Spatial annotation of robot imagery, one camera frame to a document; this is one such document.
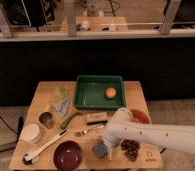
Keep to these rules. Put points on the dark grape bunch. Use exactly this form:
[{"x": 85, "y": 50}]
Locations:
[{"x": 130, "y": 149}]

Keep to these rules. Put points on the metal cup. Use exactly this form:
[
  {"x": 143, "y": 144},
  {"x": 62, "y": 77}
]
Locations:
[{"x": 46, "y": 119}]

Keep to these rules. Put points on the orange peach fruit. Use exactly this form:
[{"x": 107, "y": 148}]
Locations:
[{"x": 110, "y": 92}]

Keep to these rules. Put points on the white handled dish brush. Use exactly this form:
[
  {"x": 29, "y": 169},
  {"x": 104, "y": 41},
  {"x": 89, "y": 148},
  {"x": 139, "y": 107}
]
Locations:
[{"x": 29, "y": 157}]

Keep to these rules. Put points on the green plastic tray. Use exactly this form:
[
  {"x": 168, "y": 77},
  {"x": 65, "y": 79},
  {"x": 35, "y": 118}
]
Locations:
[{"x": 90, "y": 92}]

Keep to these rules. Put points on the orange plastic bowl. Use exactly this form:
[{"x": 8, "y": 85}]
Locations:
[{"x": 140, "y": 117}]

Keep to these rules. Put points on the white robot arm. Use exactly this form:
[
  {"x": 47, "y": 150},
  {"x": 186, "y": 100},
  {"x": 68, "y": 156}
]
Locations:
[{"x": 120, "y": 126}]

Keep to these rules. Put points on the wooden folding table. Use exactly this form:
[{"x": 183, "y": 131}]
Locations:
[{"x": 149, "y": 155}]

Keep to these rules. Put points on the white round container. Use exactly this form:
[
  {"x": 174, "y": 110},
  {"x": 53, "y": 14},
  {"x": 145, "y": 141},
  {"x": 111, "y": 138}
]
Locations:
[{"x": 31, "y": 133}]

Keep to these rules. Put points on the green leafy vegetable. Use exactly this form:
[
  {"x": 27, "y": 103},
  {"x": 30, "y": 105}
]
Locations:
[{"x": 61, "y": 92}]

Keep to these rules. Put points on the wooden block brush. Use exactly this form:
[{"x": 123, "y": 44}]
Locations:
[{"x": 96, "y": 118}]

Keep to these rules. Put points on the green cucumber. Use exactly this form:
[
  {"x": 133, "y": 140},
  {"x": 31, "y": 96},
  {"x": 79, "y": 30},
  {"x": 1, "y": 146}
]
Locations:
[{"x": 66, "y": 122}]

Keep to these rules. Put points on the silver fork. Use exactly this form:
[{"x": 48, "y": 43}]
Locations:
[{"x": 84, "y": 132}]

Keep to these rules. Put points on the blue grey sponge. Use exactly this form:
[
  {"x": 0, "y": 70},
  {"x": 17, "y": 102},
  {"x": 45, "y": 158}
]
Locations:
[{"x": 100, "y": 150}]

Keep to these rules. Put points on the yellow small item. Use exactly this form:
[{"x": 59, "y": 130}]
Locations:
[{"x": 48, "y": 107}]

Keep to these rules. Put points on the dark red bowl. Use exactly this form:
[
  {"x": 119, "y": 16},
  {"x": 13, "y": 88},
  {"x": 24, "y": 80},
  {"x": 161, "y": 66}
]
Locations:
[{"x": 67, "y": 156}]

